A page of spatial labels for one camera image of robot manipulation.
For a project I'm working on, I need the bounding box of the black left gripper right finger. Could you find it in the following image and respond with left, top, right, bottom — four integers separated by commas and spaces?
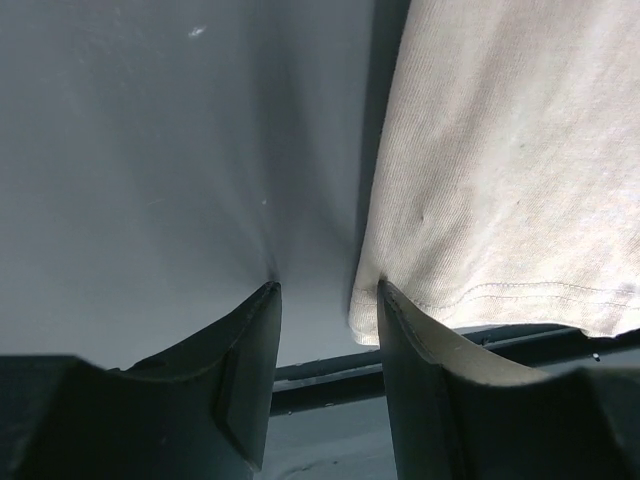
377, 281, 639, 479

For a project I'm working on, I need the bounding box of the beige t shirt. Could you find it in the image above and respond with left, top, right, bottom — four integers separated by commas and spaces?
349, 1, 639, 345

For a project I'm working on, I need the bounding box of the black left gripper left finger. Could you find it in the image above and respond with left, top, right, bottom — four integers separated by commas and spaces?
1, 282, 282, 479

